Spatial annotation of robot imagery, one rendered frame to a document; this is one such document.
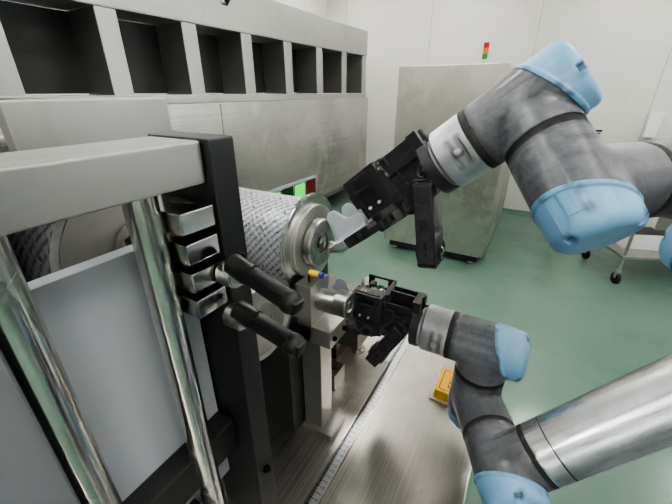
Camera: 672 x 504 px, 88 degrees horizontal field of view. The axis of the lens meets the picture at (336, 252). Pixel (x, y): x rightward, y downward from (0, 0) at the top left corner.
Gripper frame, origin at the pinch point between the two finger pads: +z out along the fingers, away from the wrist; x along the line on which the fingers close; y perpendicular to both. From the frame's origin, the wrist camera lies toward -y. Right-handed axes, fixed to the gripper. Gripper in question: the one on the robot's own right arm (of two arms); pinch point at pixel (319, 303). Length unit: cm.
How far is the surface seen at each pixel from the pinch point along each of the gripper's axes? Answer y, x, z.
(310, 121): 29, -44, 30
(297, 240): 17.9, 10.9, -3.4
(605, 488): -109, -82, -83
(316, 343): 1.7, 12.0, -6.9
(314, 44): 49, -48, 30
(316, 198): 22.3, 4.4, -2.6
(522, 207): -99, -444, -28
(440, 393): -17.2, -6.5, -23.7
